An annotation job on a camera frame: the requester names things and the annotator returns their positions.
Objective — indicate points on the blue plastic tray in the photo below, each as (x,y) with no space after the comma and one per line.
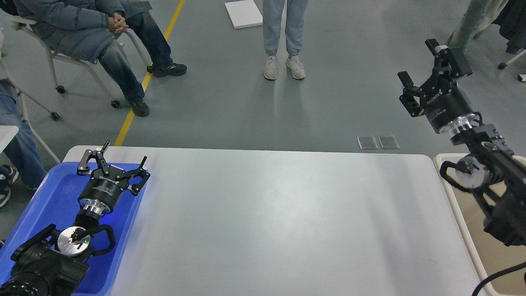
(56,202)

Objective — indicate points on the clear floor plate left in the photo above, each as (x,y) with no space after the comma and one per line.
(367,143)

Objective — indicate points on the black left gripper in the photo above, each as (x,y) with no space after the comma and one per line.
(107,183)

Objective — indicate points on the white side table corner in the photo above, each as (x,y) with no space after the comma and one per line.
(7,134)

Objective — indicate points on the person in jeans at left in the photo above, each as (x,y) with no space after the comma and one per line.
(21,151)

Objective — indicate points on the white flat board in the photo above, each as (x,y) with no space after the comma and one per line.
(244,14)

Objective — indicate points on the person in faded jeans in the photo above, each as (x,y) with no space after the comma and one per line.
(478,16)

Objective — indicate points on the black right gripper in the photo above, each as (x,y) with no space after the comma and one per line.
(439,99)

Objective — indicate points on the seated person in grey jacket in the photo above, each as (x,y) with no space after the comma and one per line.
(88,29)

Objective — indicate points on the white rolling chair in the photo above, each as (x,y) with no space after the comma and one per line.
(23,24)

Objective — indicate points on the clear floor plate right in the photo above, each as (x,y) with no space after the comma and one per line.
(388,142)

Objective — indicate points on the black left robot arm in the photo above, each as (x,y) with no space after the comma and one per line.
(72,235)

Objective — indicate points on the clear floor plate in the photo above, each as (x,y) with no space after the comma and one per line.
(367,143)
(388,142)

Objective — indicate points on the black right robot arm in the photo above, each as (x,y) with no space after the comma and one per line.
(489,172)

